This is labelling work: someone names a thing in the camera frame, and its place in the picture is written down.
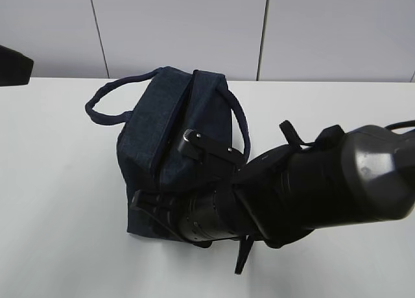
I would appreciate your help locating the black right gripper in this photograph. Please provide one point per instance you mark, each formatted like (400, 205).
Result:
(192, 219)

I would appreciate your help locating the dark blue lunch bag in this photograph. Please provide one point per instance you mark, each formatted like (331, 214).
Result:
(147, 146)

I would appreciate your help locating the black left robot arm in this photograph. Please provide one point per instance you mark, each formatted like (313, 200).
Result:
(15, 68)

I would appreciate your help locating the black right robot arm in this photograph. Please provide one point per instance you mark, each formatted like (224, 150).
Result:
(342, 178)

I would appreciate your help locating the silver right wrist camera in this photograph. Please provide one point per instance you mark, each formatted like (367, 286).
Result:
(197, 146)

